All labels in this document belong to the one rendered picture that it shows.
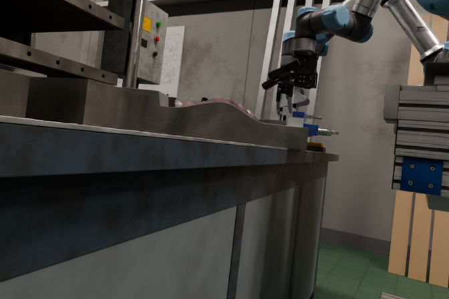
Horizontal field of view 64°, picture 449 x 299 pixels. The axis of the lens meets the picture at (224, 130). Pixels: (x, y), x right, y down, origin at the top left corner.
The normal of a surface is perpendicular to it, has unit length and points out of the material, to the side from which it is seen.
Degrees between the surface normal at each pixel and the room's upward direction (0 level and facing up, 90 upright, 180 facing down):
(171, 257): 90
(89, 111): 90
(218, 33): 90
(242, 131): 90
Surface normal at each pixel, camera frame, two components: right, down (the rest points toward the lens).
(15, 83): 0.91, 0.09
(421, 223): -0.44, -0.25
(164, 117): -0.11, -0.04
